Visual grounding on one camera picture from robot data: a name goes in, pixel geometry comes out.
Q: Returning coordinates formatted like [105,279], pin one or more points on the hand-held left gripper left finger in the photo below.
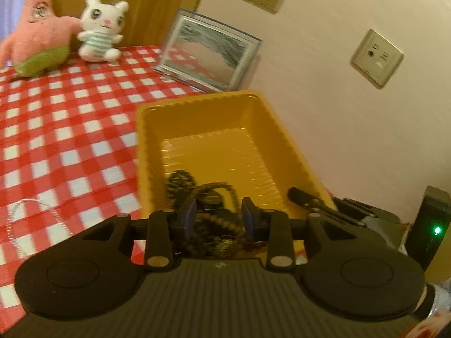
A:
[188,217]

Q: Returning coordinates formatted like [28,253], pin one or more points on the red white patterned clothing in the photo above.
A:
[431,329]

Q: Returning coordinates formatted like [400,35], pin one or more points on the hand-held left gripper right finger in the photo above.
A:
[248,218]

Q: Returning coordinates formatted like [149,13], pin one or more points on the white bunny plush toy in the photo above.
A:
[98,38]

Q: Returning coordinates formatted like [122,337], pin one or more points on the brown wooden panel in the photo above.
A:
[151,0]

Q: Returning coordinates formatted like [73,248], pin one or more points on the clear picture frame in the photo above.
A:
[208,52]

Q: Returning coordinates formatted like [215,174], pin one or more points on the pink starfish plush toy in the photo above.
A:
[35,35]

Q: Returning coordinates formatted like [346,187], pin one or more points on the red white checkered tablecloth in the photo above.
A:
[70,130]

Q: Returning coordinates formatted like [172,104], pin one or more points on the yellow plastic tray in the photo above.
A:
[218,123]

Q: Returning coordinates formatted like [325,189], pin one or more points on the person's right forearm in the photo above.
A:
[438,299]

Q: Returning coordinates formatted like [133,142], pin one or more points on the pale sheer curtain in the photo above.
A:
[10,0]

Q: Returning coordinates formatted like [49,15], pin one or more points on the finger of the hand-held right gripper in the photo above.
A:
[363,210]
[303,199]

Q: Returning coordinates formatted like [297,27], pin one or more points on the beige wall socket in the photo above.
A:
[377,59]

